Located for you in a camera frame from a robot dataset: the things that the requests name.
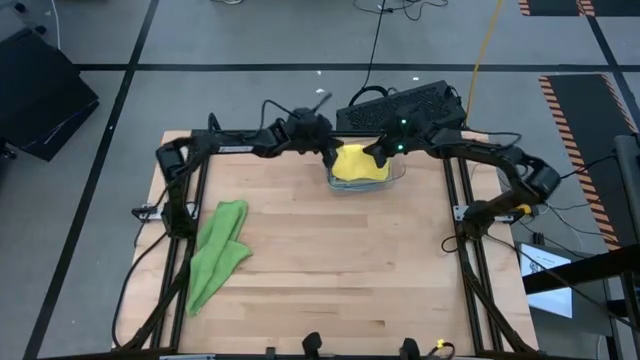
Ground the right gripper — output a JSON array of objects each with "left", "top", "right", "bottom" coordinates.
[{"left": 367, "top": 129, "right": 426, "bottom": 169}]

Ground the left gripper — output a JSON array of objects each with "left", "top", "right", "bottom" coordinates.
[{"left": 299, "top": 124, "right": 344, "bottom": 170}]

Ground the yellow microfiber towel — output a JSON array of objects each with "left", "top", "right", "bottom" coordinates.
[{"left": 331, "top": 143, "right": 391, "bottom": 182}]

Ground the bright green microfiber towel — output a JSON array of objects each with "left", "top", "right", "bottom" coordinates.
[{"left": 185, "top": 199, "right": 253, "bottom": 317}]

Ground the clear plastic bin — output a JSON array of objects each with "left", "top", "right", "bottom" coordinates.
[{"left": 324, "top": 142, "right": 407, "bottom": 196}]

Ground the black perforated computer case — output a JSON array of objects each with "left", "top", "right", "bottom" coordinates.
[{"left": 335, "top": 79, "right": 469, "bottom": 134}]

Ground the black hazard-striped floor mat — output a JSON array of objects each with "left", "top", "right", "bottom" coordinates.
[
  {"left": 537, "top": 73, "right": 640, "bottom": 251},
  {"left": 517, "top": 0, "right": 640, "bottom": 18}
]

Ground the white printed sheet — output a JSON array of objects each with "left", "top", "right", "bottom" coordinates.
[{"left": 519, "top": 243, "right": 574, "bottom": 320}]

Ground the black metal beam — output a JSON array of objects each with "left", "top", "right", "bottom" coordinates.
[{"left": 522, "top": 244, "right": 640, "bottom": 296}]

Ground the large black equipment case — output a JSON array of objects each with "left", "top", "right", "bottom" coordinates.
[{"left": 0, "top": 27, "right": 101, "bottom": 163}]

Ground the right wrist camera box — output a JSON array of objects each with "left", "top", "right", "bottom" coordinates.
[{"left": 392, "top": 112, "right": 426, "bottom": 136}]

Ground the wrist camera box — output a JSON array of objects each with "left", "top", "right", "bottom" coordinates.
[
  {"left": 392, "top": 112, "right": 426, "bottom": 136},
  {"left": 292, "top": 107, "right": 331, "bottom": 136}
]

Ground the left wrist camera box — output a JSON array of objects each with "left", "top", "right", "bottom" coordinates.
[{"left": 292, "top": 107, "right": 331, "bottom": 136}]

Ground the black metal table frame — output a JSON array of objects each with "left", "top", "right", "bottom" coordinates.
[{"left": 112, "top": 112, "right": 544, "bottom": 360}]

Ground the black floor cable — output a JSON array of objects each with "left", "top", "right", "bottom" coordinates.
[{"left": 348, "top": 0, "right": 390, "bottom": 108}]

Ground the yellow cable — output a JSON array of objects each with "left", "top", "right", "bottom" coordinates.
[{"left": 464, "top": 0, "right": 505, "bottom": 114}]

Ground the black leader arm handle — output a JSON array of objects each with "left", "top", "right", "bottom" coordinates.
[
  {"left": 399, "top": 337, "right": 456, "bottom": 360},
  {"left": 301, "top": 332, "right": 324, "bottom": 360}
]

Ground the grey metal post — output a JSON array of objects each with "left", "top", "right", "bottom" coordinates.
[{"left": 613, "top": 134, "right": 640, "bottom": 241}]

